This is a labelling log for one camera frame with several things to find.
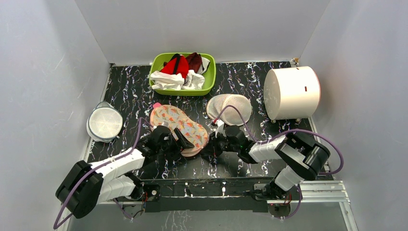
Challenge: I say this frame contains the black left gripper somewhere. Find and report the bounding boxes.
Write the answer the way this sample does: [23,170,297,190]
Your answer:
[157,129,193,161]

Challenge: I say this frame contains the floral mesh laundry bag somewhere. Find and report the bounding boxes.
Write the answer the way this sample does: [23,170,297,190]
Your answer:
[150,105,209,157]

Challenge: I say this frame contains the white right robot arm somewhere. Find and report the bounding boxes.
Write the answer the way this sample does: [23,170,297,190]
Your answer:
[201,125,331,199]

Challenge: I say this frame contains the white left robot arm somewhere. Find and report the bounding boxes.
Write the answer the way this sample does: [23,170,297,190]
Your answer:
[55,125,195,218]

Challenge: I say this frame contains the white mesh laundry bag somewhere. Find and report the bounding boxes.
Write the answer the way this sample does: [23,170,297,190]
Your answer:
[206,94,252,126]

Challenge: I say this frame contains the grey round mesh laundry bag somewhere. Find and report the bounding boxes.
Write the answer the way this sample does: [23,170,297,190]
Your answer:
[86,102,123,143]

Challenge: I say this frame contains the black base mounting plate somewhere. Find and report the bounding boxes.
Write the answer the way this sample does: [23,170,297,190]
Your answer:
[116,178,299,217]

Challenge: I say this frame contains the white crumpled garment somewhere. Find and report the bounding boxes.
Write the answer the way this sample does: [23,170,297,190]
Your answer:
[149,70,205,90]

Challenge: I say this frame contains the red black garment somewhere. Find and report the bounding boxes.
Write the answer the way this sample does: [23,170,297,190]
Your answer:
[160,53,189,78]

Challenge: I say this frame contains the dark red white garment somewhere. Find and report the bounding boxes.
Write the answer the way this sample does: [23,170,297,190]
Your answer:
[186,52,211,75]

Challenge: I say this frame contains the green plastic basin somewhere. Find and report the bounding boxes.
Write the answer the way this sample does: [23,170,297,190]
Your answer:
[149,52,216,96]

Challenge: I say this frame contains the white cylindrical drum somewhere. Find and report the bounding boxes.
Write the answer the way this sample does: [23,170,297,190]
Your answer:
[263,66,320,120]

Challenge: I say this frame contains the aluminium frame rail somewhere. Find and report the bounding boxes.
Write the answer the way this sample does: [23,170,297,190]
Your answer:
[97,179,350,204]

